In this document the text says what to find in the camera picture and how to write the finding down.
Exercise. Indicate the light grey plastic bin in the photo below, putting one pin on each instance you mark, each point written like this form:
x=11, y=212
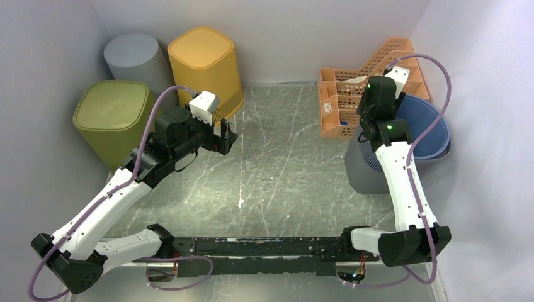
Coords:
x=139, y=57

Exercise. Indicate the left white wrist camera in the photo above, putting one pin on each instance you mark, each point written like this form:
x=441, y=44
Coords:
x=203, y=106

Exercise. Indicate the orange mesh file organizer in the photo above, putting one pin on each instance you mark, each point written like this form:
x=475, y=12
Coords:
x=340, y=90

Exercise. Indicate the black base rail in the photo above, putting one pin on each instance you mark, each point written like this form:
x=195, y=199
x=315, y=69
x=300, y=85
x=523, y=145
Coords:
x=193, y=257

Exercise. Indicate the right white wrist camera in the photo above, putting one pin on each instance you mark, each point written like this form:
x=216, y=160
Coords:
x=400, y=76

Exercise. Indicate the blue plastic bin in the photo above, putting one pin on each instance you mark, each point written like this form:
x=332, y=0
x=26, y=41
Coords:
x=419, y=115

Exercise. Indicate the olive green mesh bin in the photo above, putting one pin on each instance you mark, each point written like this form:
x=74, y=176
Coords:
x=111, y=116

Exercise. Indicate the aluminium frame rail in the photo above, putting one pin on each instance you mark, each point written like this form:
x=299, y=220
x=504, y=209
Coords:
x=170, y=256

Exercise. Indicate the yellow mesh bin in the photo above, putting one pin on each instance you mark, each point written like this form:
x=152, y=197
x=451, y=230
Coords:
x=204, y=59

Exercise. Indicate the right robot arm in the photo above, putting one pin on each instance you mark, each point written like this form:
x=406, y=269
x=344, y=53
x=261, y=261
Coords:
x=379, y=155

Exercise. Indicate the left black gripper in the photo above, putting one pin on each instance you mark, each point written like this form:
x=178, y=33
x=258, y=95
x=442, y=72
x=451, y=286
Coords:
x=221, y=144

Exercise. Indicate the dark grey mesh bin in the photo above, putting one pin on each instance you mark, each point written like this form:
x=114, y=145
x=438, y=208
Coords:
x=363, y=169

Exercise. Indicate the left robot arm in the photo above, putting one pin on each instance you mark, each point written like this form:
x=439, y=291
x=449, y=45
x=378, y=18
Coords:
x=77, y=254

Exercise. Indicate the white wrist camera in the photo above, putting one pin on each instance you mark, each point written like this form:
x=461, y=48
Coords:
x=400, y=76
x=203, y=106

